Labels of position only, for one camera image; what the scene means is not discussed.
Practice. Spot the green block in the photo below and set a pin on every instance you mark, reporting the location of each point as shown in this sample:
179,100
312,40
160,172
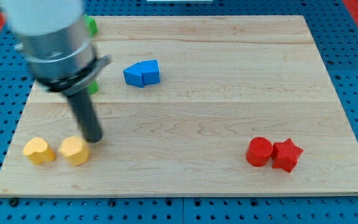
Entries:
92,88
91,25

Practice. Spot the yellow heart block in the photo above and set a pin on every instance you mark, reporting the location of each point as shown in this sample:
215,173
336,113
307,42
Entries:
37,150

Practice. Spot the yellow hexagon block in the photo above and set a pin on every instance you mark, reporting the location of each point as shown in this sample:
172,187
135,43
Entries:
75,150

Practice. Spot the green block upper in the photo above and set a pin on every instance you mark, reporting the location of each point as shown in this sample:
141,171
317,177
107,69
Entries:
91,25

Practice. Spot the red cylinder block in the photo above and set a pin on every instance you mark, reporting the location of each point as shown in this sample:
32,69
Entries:
259,151

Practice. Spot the wooden board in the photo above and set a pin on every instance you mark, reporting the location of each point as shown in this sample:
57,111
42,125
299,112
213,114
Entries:
224,80

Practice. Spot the blue cube block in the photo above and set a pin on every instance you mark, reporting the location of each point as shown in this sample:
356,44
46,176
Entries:
150,72

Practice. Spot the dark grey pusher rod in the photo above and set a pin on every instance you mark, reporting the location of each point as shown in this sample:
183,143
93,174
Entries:
85,115

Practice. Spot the blue triangle block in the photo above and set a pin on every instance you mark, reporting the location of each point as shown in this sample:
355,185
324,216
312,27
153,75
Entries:
133,75

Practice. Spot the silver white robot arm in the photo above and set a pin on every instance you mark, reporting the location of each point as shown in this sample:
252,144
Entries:
57,44

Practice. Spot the red star block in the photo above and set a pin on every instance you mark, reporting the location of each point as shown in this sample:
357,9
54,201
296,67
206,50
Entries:
285,155

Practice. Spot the green block lower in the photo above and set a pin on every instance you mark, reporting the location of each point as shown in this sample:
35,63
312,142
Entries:
92,88

